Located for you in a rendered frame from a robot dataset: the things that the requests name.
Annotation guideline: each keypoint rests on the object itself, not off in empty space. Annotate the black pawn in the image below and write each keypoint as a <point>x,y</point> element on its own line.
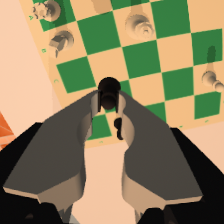
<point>117,125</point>
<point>109,85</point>

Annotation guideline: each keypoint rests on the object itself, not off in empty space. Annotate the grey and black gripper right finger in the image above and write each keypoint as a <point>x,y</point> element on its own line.
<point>163,168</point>

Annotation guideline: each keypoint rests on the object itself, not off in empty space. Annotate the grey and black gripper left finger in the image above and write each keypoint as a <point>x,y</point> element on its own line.
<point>46,163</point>

